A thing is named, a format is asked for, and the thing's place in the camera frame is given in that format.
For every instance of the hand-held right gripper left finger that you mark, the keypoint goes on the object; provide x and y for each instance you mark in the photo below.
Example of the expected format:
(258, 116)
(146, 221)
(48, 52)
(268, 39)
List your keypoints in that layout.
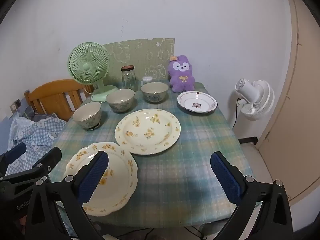
(92, 177)

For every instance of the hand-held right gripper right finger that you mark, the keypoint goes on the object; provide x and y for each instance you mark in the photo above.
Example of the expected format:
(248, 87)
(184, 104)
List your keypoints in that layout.
(225, 180)

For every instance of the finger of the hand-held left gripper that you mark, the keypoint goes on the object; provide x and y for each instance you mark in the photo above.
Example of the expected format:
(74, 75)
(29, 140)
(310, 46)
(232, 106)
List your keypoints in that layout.
(48, 158)
(15, 153)

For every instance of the scalloped yellow floral plate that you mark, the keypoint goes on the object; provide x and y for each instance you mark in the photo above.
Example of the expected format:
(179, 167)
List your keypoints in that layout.
(117, 180)

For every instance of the large white plate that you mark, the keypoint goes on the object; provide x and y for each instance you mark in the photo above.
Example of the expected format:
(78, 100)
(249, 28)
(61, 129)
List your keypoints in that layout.
(86, 113)

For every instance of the blue checked printed blanket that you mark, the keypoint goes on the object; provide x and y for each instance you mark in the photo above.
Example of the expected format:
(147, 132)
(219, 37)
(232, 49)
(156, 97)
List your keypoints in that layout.
(37, 135)

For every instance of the green plaid tablecloth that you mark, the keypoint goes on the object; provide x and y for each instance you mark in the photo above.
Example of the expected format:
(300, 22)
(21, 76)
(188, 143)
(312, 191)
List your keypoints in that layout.
(190, 155)

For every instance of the grey cloth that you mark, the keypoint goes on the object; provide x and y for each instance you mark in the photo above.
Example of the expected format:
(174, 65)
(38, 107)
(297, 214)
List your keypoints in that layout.
(31, 112)

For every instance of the wooden bed headboard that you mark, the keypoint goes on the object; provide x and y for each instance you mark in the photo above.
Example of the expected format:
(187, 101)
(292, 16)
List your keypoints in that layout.
(55, 92)

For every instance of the large round yellow floral plate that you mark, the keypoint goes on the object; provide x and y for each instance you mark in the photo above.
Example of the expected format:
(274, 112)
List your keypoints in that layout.
(147, 140)

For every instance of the grey ceramic bowl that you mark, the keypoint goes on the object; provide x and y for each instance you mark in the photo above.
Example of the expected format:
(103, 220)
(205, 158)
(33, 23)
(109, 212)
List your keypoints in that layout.
(120, 97)
(153, 90)

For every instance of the white standing fan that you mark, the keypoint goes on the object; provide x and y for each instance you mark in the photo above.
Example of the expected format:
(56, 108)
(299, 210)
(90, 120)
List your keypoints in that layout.
(257, 100)

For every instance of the small white plate purple flower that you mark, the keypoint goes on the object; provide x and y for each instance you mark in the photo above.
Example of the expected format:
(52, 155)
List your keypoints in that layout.
(190, 100)

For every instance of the green desk fan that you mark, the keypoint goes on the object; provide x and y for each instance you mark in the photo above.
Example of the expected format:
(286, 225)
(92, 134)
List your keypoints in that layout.
(86, 66)

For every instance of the glass jar with dark lid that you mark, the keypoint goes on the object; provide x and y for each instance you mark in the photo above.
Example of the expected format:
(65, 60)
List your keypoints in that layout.
(128, 78)

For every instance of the beige door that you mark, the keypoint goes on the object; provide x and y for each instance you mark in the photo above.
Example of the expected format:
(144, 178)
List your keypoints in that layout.
(300, 105)

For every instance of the purple plush bunny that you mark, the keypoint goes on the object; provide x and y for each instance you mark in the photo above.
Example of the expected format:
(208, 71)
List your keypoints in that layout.
(181, 77)

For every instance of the clear cotton swab container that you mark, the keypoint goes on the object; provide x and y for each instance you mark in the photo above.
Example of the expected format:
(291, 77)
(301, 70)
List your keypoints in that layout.
(147, 79)

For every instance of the green patterned board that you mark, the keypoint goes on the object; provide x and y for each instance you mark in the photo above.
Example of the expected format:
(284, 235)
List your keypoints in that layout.
(140, 55)

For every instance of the wall socket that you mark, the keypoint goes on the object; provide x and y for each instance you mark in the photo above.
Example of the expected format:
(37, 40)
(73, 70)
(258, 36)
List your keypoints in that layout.
(15, 105)

